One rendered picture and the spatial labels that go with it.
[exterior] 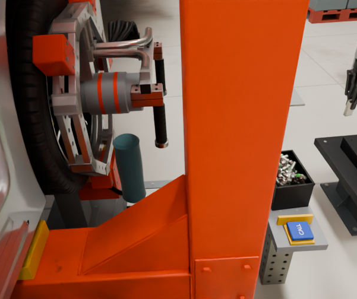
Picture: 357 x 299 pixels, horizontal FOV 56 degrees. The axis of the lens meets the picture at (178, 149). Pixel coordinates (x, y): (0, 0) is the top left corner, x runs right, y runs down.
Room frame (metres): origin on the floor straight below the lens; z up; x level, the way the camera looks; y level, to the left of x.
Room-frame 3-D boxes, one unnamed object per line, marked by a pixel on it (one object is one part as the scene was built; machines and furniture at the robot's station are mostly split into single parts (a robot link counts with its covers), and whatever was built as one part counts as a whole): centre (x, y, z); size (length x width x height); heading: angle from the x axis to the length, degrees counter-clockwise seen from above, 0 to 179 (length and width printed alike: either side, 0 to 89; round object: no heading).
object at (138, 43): (1.13, 0.17, 1.03); 0.19 x 0.18 x 0.11; 91
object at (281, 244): (0.88, -0.39, 0.44); 0.43 x 0.17 x 0.03; 1
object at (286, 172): (0.93, -0.39, 0.51); 0.20 x 0.14 x 0.13; 6
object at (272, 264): (0.85, -0.39, 0.21); 0.10 x 0.10 x 0.42; 1
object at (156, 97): (0.86, 0.08, 0.93); 0.09 x 0.05 x 0.05; 91
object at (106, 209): (1.02, 0.46, 0.32); 0.40 x 0.30 x 0.28; 1
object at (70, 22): (1.03, 0.29, 0.85); 0.54 x 0.07 x 0.54; 1
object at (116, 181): (1.02, 0.33, 0.48); 0.16 x 0.12 x 0.17; 91
